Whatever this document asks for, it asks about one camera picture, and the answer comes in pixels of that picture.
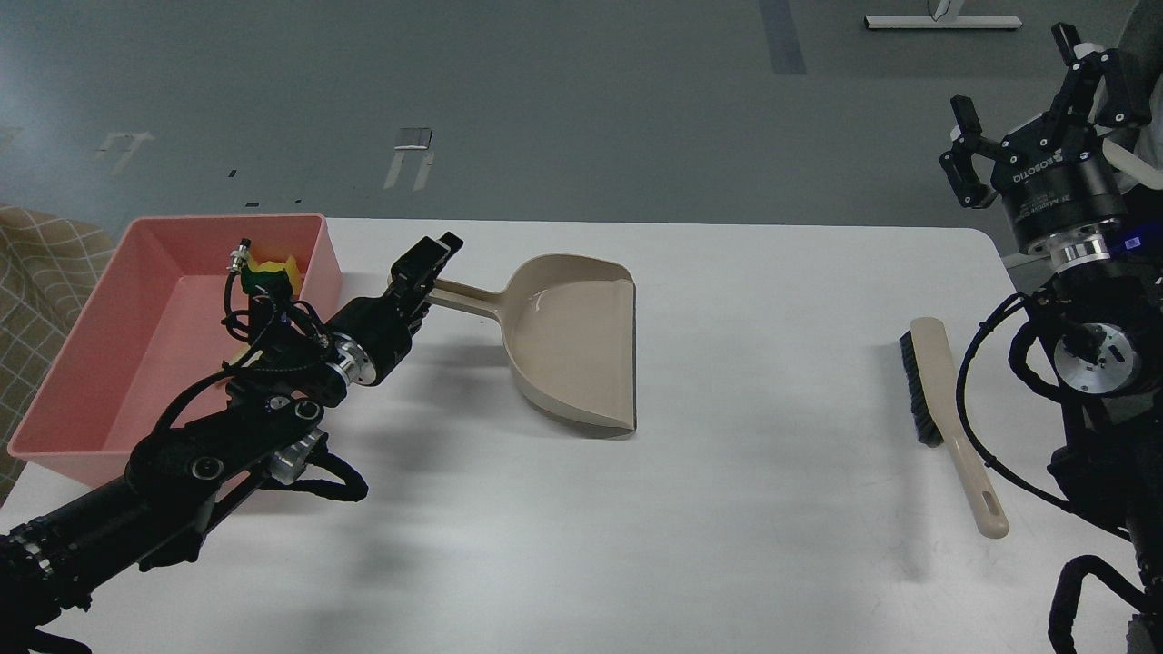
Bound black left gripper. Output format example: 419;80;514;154
327;233;464;386

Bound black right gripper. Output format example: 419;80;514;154
939;22;1153;255

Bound yellow green sponge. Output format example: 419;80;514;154
241;255;304;298

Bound beige plastic dustpan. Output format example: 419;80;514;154
428;253;637;433

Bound beige hand brush black bristles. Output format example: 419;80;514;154
898;317;1009;540

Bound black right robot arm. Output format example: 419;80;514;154
941;24;1162;653

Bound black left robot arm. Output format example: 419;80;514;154
3;233;462;653

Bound pink plastic bin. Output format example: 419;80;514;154
7;214;343;486

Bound white office chair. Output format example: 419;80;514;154
1103;130;1162;193

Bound white bar on floor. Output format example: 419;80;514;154
864;15;1023;31

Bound beige checkered cloth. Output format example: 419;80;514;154
0;205;117;504

